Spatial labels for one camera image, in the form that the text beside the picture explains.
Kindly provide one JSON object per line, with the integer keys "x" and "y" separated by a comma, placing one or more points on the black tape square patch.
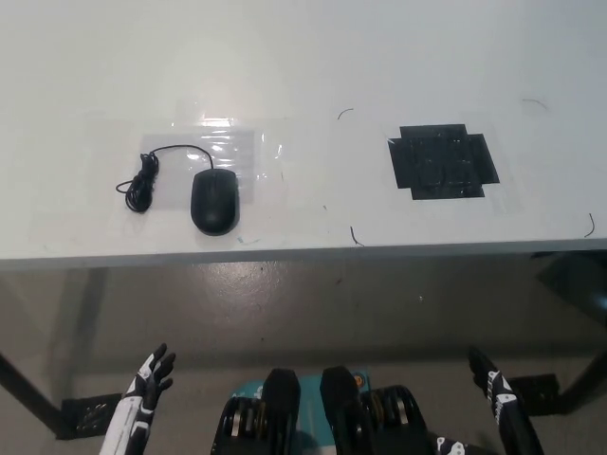
{"x": 443, "y": 161}

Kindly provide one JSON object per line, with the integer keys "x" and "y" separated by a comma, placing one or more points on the black computer mouse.
{"x": 213, "y": 201}

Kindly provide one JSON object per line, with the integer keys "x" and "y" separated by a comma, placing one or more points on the dark table frame bracket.
{"x": 576, "y": 279}

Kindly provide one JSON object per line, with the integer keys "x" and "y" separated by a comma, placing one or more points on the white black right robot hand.
{"x": 505, "y": 407}

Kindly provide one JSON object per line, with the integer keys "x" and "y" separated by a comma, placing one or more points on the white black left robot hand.
{"x": 137, "y": 403}

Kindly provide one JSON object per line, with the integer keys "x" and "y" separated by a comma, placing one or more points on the black table leg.
{"x": 585, "y": 379}
{"x": 33, "y": 393}

